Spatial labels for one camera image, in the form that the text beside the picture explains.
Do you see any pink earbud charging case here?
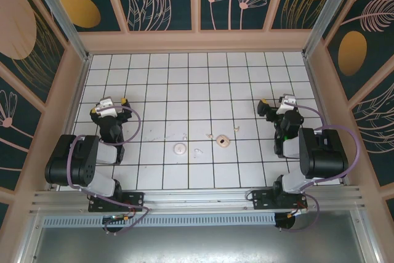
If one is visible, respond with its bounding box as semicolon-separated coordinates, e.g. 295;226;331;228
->
215;134;230;148

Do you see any white round charging case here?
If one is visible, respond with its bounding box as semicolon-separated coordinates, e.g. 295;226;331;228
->
172;142;187;156

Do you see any small circuit board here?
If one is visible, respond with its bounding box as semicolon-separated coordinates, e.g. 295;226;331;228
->
102;214;123;224

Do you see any grey metal sheet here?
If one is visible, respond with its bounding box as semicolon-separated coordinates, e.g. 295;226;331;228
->
18;209;381;263

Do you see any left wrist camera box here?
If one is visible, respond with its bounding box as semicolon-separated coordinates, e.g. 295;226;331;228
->
94;97;117;118

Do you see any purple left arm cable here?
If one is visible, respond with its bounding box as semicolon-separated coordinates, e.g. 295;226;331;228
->
66;105;152;236

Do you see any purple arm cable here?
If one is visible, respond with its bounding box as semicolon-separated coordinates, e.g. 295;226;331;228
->
66;105;152;236
278;100;361;233

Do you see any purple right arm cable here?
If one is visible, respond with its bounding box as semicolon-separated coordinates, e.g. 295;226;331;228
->
278;100;361;233

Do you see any aluminium side rail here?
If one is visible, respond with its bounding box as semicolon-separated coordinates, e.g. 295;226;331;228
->
302;55;345;185
46;55;92;192

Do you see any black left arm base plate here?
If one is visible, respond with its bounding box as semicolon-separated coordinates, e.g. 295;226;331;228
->
87;191;145;214

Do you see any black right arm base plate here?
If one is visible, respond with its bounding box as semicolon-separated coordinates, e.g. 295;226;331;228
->
251;188;308;211

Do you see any aluminium corner post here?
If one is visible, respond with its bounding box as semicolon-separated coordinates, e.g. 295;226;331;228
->
23;0;90;61
302;0;363;58

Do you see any aluminium mounting rail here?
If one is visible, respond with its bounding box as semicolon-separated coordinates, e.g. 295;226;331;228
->
28;185;369;215

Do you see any grey slotted cable duct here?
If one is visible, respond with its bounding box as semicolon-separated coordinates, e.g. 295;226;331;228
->
41;212;277;227

